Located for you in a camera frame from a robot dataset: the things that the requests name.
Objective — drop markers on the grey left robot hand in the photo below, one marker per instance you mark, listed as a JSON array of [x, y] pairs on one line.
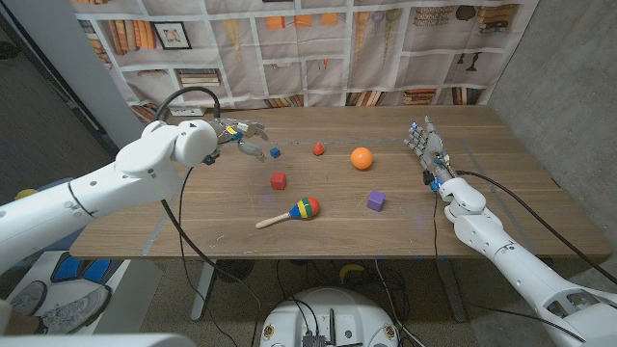
[[231, 129]]

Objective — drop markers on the orange ball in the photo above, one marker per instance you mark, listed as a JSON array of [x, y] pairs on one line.
[[361, 158]]

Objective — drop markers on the red magnetic cube block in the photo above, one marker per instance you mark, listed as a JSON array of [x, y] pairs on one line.
[[278, 180]]

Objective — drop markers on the striped wooden maraca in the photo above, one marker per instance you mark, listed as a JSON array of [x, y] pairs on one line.
[[304, 208]]

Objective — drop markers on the yellow toy lemon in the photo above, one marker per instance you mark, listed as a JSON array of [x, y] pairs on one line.
[[25, 194]]

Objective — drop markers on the grey table leg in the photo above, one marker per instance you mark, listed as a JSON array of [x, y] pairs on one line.
[[453, 294]]

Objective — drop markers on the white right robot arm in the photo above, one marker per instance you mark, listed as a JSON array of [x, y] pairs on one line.
[[511, 255]]

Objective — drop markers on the purple magnetic cube block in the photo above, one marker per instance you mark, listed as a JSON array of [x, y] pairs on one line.
[[376, 201]]

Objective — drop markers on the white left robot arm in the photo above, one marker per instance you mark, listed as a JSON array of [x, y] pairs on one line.
[[96, 193]]

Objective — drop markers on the white robot torso edge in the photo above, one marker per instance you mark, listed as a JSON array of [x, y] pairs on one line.
[[96, 341]]

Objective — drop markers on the grey sneaker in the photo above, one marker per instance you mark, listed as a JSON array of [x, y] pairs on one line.
[[29, 298], [77, 311]]

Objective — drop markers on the black floor fan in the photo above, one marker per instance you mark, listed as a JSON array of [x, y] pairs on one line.
[[234, 270]]

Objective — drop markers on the white power strip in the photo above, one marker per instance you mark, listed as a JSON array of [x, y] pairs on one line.
[[188, 111]]

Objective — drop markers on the white table leg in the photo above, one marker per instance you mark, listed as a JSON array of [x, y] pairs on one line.
[[201, 294]]

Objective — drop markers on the printed bookshelf backdrop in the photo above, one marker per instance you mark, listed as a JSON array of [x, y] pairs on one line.
[[313, 72]]

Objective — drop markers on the small blue cube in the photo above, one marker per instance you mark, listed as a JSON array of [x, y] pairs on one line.
[[275, 152]]

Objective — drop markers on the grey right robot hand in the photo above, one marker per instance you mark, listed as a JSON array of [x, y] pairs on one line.
[[431, 147]]

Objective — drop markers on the yellow banana toy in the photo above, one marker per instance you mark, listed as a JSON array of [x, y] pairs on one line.
[[351, 271]]

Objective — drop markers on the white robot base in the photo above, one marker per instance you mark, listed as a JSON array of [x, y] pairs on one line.
[[330, 308]]

